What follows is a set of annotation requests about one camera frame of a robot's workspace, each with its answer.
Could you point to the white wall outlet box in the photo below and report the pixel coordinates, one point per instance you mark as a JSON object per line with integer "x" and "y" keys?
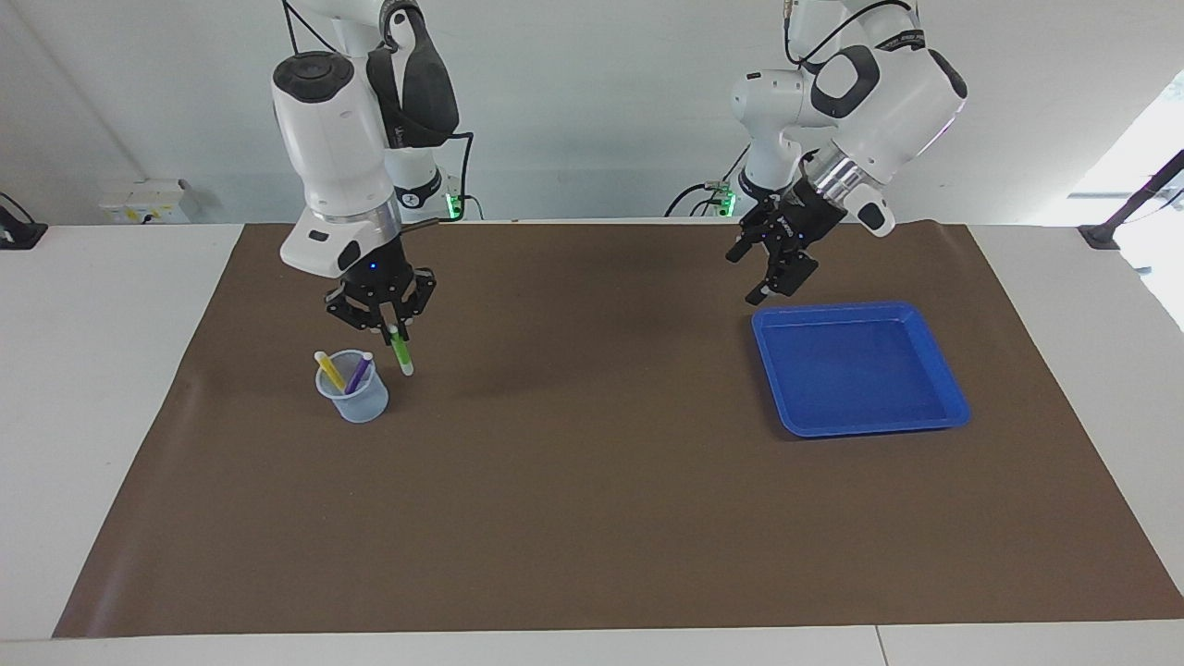
{"x": 148, "y": 202}

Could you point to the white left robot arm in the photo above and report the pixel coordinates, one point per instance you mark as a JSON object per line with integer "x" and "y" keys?
{"x": 888, "y": 102}

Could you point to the green pen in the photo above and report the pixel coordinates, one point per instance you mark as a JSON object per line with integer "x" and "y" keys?
{"x": 401, "y": 353}

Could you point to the small black table clamp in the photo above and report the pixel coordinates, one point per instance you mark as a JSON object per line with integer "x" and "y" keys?
{"x": 23, "y": 233}

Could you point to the purple pen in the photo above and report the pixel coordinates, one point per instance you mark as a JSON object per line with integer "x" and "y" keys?
{"x": 360, "y": 370}

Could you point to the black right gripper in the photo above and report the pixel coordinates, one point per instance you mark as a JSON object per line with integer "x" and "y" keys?
{"x": 379, "y": 277}

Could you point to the black clamp with rod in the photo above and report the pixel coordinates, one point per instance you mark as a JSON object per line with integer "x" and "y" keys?
{"x": 1128, "y": 208}

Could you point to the blue plastic tray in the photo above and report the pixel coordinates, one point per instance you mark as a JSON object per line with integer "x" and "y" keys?
{"x": 860, "y": 370}

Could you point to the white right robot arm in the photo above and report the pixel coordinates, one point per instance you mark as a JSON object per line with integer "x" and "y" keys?
{"x": 333, "y": 148}

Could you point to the yellow pen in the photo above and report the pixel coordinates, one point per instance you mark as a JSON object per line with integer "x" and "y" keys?
{"x": 330, "y": 372}

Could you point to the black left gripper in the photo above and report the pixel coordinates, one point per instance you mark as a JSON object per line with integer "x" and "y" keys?
{"x": 805, "y": 217}

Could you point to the translucent plastic cup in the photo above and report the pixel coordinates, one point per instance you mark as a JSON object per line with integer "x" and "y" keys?
{"x": 365, "y": 407}

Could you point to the brown table mat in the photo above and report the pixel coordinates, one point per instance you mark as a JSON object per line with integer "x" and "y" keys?
{"x": 592, "y": 481}

